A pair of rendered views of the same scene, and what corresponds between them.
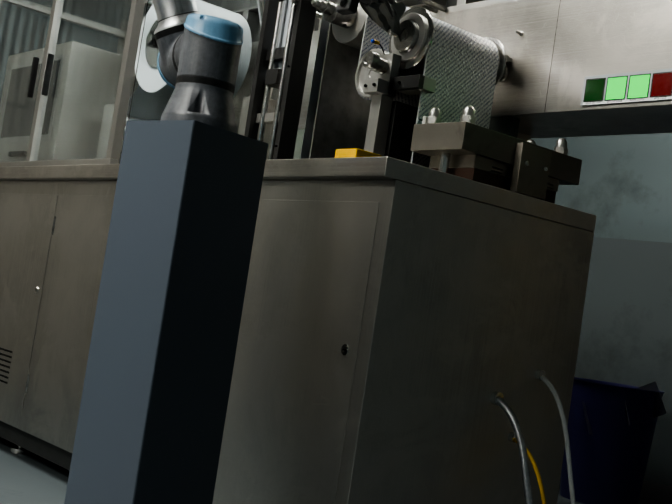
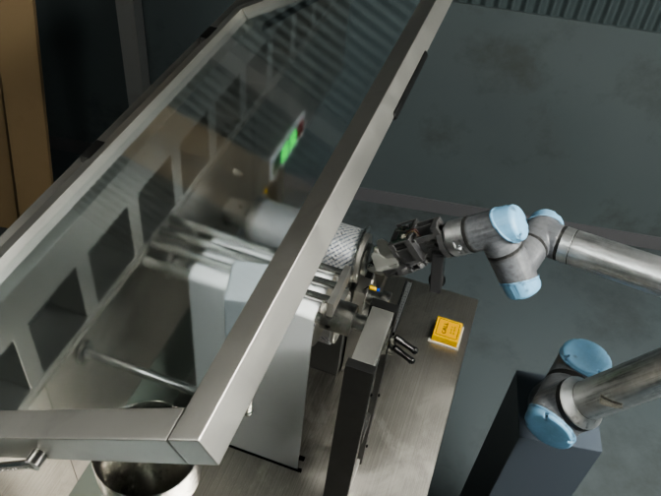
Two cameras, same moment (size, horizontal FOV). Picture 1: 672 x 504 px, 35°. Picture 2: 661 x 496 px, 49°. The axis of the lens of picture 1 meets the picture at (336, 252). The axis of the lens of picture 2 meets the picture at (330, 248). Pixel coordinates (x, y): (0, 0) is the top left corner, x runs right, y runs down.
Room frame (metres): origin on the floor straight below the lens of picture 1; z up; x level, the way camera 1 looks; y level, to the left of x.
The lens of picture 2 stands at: (3.19, 0.78, 2.41)
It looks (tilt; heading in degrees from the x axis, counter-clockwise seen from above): 45 degrees down; 233
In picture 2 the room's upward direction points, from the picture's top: 7 degrees clockwise
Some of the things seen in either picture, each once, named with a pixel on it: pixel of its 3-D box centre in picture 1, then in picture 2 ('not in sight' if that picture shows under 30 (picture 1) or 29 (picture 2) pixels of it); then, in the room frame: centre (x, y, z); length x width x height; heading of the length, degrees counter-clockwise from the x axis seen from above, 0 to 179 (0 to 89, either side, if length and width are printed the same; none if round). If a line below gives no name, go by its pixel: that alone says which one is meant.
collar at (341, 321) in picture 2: (340, 12); (338, 316); (2.63, 0.08, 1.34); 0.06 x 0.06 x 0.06; 39
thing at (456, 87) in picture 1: (456, 106); not in sight; (2.48, -0.23, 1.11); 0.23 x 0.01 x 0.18; 129
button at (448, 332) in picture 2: (358, 157); (447, 332); (2.18, -0.02, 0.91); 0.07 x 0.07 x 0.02; 39
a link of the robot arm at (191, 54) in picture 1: (210, 49); (578, 371); (2.08, 0.31, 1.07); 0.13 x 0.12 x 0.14; 24
